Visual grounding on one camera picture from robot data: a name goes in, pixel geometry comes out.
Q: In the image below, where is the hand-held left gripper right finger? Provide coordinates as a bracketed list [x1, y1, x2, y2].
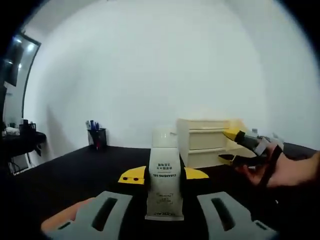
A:
[181, 166, 279, 240]

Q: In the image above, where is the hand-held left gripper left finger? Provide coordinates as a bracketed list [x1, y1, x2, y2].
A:
[45, 165, 151, 240]

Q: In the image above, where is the cream drawer organizer box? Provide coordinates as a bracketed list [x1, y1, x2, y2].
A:
[187, 149, 228, 168]

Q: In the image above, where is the white cosmetic tube bottle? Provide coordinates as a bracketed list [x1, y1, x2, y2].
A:
[144, 126, 186, 222]

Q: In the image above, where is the person's left hand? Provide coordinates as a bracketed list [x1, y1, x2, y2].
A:
[40, 196, 98, 233]

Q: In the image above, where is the black mesh pen holder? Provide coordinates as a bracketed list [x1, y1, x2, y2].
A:
[86, 119, 108, 151]

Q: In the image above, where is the black side desk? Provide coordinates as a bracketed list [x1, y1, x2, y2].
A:
[0, 119, 48, 176]

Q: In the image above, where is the dark framed glass panel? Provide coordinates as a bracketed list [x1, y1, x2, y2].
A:
[1, 33, 42, 120]

